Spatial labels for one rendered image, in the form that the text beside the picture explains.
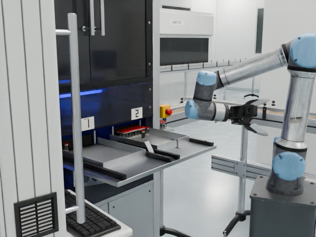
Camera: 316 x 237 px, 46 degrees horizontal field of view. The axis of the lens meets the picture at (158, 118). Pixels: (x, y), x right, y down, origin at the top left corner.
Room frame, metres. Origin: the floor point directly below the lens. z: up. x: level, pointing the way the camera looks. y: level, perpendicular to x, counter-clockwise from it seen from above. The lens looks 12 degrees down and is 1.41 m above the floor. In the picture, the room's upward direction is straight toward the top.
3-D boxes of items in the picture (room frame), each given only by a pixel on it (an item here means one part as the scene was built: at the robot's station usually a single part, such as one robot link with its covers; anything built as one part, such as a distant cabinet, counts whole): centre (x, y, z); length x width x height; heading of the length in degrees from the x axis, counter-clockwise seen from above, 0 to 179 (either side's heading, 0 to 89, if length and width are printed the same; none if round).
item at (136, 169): (1.77, 0.10, 0.87); 0.70 x 0.48 x 0.02; 139
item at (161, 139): (1.94, 0.05, 0.90); 0.34 x 0.26 x 0.04; 49
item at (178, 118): (2.52, -0.11, 0.92); 0.69 x 0.16 x 0.16; 139
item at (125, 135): (2.01, 0.13, 0.91); 0.18 x 0.02 x 0.05; 139
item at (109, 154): (1.69, 0.27, 0.90); 0.34 x 0.26 x 0.04; 49
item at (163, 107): (2.21, -0.03, 0.99); 0.08 x 0.07 x 0.07; 49
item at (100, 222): (1.24, 0.30, 0.82); 0.40 x 0.14 x 0.02; 40
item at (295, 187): (1.50, -0.54, 0.84); 0.15 x 0.15 x 0.10
